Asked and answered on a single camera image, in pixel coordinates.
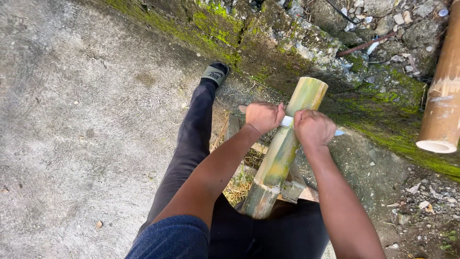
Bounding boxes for green bamboo pole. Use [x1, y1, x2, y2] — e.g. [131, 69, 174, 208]
[240, 77, 329, 220]

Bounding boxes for knife with wooden handle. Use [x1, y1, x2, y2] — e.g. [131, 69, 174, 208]
[238, 104, 346, 137]

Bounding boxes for green black slide sandal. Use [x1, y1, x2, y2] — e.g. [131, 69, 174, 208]
[200, 61, 230, 88]

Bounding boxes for wooden work stand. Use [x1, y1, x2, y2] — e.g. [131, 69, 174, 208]
[210, 113, 320, 204]

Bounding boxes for person's right hand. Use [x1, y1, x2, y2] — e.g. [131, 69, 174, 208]
[293, 109, 338, 148]

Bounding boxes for black trousers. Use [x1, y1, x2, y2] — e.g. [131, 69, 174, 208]
[132, 77, 330, 259]

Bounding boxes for blue shirt sleeve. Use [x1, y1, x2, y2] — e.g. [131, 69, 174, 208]
[125, 215, 211, 259]

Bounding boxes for heap of stone rubble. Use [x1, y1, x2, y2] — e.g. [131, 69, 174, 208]
[277, 0, 451, 78]

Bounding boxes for brown dry bamboo pole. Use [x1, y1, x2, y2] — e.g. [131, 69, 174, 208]
[416, 0, 460, 154]

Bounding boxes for black cable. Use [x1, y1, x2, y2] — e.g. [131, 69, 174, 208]
[324, 0, 364, 25]

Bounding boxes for rusty metal rod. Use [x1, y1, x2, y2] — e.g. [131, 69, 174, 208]
[336, 31, 398, 58]

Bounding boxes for person's left hand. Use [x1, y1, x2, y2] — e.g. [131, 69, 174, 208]
[245, 101, 286, 136]

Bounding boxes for pile of bamboo shavings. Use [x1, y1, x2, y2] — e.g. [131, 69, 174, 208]
[222, 148, 266, 208]

